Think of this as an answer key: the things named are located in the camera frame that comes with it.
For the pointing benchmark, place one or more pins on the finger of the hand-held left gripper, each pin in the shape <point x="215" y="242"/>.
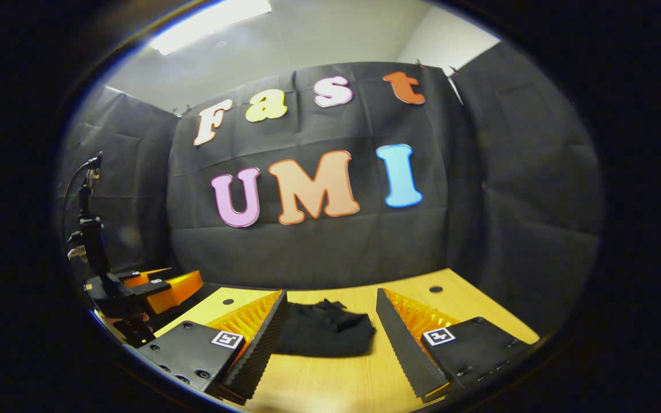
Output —
<point x="181" y="289"/>
<point x="141" y="275"/>

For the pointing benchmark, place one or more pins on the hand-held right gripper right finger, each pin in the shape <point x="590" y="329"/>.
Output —
<point x="408" y="350"/>

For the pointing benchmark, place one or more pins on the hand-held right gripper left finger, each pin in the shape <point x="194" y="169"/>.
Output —
<point x="261" y="344"/>

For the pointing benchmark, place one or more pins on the black button-up jacket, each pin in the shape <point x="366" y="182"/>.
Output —
<point x="325" y="335"/>

